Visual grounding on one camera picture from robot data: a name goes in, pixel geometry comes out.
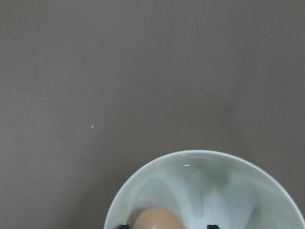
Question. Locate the brown egg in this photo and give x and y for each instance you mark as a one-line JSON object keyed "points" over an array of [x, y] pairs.
{"points": [[157, 218]]}

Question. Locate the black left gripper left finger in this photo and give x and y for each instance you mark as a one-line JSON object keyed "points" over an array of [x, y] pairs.
{"points": [[124, 227]]}

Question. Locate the white ceramic bowl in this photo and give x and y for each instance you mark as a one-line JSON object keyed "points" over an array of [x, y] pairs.
{"points": [[203, 188]]}

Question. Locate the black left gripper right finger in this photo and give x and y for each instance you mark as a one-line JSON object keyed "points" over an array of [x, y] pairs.
{"points": [[212, 227]]}

